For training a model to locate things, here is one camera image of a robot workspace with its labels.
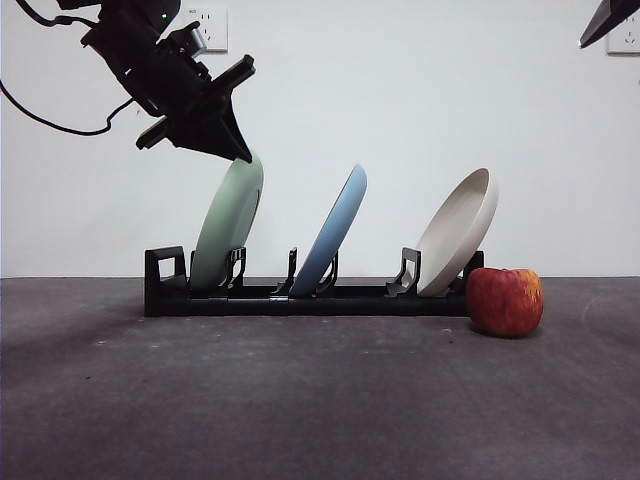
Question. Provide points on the red apple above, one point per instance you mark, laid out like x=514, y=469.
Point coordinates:
x=505, y=302

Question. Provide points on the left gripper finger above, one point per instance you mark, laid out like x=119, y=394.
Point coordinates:
x=237, y=127
x=210, y=130

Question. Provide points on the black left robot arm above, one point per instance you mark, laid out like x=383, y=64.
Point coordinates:
x=130, y=12

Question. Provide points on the cream plate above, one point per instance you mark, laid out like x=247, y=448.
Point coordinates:
x=455, y=240

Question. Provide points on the white wall socket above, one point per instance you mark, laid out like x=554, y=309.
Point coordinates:
x=217, y=25
x=627, y=44

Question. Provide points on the green plate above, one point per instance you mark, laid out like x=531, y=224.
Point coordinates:
x=225, y=225

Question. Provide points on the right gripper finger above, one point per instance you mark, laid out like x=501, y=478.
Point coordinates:
x=607, y=20

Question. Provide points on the blue plate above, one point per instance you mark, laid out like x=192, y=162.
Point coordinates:
x=330, y=230

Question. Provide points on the black plate rack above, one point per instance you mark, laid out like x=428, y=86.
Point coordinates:
x=250, y=306

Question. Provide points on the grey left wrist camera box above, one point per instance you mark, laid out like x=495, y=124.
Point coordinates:
x=199, y=37

